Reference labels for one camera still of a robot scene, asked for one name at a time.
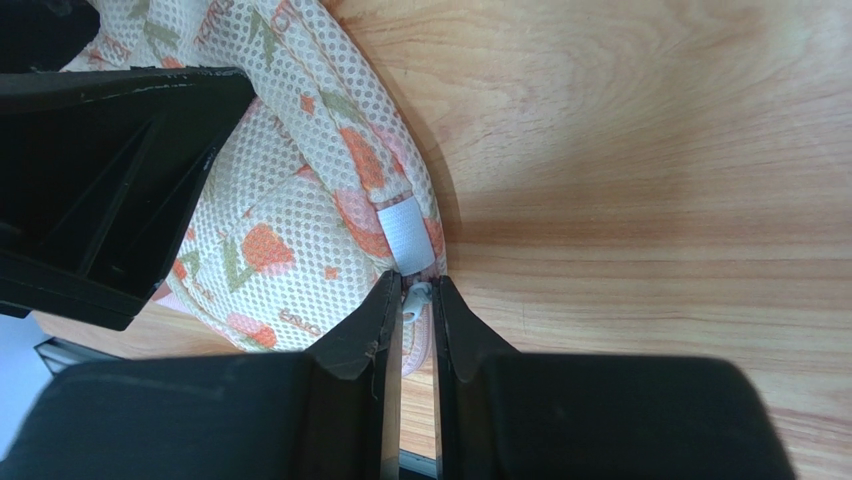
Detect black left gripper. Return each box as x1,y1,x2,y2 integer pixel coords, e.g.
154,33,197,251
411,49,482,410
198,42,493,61
1,0,255,331

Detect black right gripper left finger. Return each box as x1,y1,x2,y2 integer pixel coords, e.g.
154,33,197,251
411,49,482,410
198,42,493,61
1,271,402,479

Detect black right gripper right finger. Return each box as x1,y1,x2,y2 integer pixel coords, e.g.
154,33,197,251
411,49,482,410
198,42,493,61
432,277,795,479

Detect floral mesh laundry bag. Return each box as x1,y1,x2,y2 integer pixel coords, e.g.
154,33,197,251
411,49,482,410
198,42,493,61
68,1,447,374

